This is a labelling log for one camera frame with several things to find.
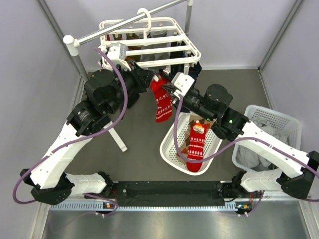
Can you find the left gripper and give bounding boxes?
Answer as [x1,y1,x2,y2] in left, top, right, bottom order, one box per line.
[107,60,156,115]

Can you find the red patterned christmas sock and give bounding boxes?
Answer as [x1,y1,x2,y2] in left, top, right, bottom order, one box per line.
[150,75,172,123]

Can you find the white clip sock hanger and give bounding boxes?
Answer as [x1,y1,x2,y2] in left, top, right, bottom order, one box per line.
[99,17,201,74]

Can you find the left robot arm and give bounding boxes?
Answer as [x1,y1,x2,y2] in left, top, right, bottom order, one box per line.
[20,62,156,205]

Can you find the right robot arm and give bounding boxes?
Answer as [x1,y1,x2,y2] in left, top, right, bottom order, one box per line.
[163,84,319,201]

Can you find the olive striped sock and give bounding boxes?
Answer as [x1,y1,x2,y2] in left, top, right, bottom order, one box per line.
[126,33,141,50]

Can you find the argyle beige orange sock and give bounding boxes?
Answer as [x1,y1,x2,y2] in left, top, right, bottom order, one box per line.
[179,115,215,158]

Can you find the white perforated oval basket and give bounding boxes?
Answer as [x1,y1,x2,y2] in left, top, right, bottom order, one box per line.
[159,112,222,176]

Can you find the white rack base foot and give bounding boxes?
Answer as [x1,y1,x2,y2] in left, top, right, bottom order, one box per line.
[108,128,128,152]

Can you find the silver horizontal rack bar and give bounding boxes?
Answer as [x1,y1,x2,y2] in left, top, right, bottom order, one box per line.
[63,0,184,57]

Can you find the far silver rack pole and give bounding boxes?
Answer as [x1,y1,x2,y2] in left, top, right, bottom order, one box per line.
[184,0,194,36]

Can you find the grey clothes in basket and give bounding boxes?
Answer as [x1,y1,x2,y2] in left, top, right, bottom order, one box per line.
[236,118,289,171]

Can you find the white rectangular mesh basket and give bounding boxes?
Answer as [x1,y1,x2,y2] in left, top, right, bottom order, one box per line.
[232,105,302,171]

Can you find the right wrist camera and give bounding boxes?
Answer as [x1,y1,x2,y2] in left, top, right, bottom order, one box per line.
[171,72,194,98]

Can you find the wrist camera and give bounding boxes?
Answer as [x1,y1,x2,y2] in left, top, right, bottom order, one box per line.
[171,72,194,98]
[107,43,128,61]

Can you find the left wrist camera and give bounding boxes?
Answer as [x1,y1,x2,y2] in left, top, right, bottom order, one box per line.
[107,43,128,61]

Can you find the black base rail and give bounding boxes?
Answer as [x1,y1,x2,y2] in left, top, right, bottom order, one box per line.
[115,181,225,207]

